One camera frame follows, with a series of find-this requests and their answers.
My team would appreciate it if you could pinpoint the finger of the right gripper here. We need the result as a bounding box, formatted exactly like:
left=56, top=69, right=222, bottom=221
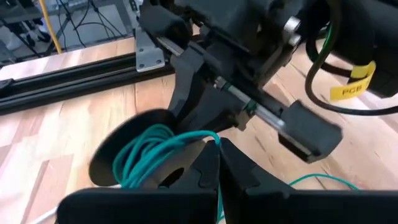
left=178, top=86, right=252, bottom=133
left=169, top=46, right=206, bottom=124

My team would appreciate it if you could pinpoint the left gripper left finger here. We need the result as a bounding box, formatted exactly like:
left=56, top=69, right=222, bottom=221
left=57, top=139, right=220, bottom=224

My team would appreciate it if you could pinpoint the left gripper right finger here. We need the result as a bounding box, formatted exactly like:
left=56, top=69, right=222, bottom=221
left=220, top=138, right=398, bottom=224

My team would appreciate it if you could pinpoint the green cord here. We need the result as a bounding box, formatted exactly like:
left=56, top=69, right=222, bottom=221
left=112, top=123, right=360, bottom=223

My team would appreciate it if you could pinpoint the black cord spool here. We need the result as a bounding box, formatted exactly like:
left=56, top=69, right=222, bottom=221
left=88, top=108, right=208, bottom=190

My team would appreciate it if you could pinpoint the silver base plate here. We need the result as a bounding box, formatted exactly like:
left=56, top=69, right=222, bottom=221
left=134, top=26, right=166, bottom=73

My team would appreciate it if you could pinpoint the yellow cable marker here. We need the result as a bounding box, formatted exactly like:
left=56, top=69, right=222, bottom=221
left=329, top=60, right=377, bottom=102

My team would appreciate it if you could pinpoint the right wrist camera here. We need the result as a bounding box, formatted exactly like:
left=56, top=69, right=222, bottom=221
left=369, top=58, right=398, bottom=99

